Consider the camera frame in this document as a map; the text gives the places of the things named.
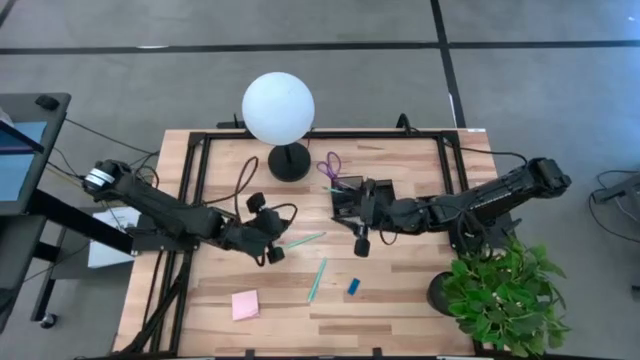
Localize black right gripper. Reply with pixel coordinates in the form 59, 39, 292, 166
352, 178, 407, 259

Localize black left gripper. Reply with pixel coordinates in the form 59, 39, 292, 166
223, 192, 287, 266

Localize purple handled scissors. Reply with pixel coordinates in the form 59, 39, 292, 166
315, 150, 344, 182

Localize thick teal pen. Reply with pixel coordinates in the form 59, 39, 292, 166
306, 256, 329, 304

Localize black mesh desk organizer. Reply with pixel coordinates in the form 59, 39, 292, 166
329, 174, 397, 220

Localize pink sticky note pad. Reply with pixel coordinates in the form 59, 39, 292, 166
230, 289, 262, 322

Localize white globe lamp black base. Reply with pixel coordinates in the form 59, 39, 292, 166
241, 71, 316, 183

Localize white paper box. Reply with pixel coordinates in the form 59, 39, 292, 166
87, 205, 144, 270

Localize green potted plant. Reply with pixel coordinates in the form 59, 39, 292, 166
426, 233, 572, 359

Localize black wheeled stand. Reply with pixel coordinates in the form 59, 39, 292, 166
0, 189, 136, 334

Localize dark grey side desk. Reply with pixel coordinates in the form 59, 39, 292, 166
0, 91, 73, 217

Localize blue lit screen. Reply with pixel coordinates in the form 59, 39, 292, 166
0, 118, 50, 204

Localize black computer mouse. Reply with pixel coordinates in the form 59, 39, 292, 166
34, 94, 61, 112

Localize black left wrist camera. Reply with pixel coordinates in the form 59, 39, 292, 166
259, 207, 290, 237

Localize black left camera cable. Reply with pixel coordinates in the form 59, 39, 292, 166
269, 201, 300, 239

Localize dark brown cable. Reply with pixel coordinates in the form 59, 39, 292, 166
202, 155, 260, 207

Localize black frame mount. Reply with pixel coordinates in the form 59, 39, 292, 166
216, 113, 247, 131
394, 112, 415, 135

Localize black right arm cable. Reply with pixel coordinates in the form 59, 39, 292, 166
442, 133, 530, 167

